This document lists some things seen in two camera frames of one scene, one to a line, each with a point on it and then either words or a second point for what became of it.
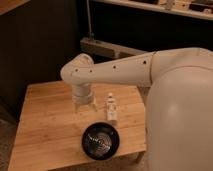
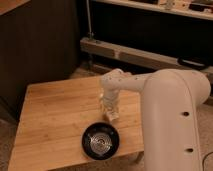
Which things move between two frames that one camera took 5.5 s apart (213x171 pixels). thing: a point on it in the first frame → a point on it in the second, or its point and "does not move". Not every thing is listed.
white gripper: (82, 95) → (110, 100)
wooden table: (50, 133) does not move
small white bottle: (111, 108) does not move
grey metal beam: (101, 48) does not move
